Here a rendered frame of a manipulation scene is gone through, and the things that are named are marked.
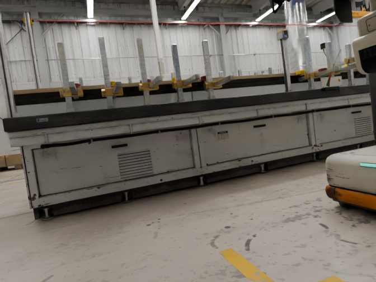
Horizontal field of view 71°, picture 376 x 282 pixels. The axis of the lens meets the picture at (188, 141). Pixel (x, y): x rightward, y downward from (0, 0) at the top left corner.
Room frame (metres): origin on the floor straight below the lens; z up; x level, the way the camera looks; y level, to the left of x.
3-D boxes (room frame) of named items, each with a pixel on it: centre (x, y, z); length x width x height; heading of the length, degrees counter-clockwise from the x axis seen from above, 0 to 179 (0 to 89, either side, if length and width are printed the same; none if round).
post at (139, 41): (1.85, 0.25, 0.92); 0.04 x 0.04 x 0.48; 20
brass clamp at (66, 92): (1.69, 0.70, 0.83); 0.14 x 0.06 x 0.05; 110
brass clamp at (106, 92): (1.77, 0.46, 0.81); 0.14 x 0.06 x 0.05; 110
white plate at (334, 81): (2.41, -1.38, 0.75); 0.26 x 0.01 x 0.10; 110
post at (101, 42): (1.76, 0.48, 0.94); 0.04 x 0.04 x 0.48; 20
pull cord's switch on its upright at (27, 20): (2.62, 1.39, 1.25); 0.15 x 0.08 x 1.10; 110
